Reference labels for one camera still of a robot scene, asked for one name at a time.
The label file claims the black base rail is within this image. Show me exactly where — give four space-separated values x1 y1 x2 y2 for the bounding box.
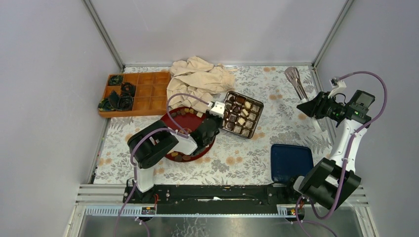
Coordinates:
123 183 300 215

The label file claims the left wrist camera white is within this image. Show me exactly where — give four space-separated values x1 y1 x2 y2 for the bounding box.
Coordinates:
208 101 225 118

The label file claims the dark rolled tie patterned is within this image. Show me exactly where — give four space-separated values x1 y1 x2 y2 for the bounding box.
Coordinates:
116 95 134 111

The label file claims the navy chocolate box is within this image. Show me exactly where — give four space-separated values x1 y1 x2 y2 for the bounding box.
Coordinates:
222 91 264 139

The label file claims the red round tray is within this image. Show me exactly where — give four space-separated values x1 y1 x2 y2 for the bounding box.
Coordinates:
160 107 215 162

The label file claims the beige crumpled cloth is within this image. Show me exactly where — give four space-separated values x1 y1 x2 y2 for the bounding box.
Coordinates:
167 56 235 113

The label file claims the wooden compartment tray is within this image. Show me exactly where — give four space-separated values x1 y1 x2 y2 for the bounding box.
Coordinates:
98 72 171 118

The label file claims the floral tablecloth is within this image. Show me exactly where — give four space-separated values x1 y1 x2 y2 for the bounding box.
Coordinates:
94 66 333 185

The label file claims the navy box lid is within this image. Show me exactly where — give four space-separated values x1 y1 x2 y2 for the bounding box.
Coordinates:
270 144 314 184

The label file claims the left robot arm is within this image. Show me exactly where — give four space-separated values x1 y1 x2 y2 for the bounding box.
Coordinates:
127 115 223 203

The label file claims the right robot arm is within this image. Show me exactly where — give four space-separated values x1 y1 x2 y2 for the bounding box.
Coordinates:
283 90 375 210

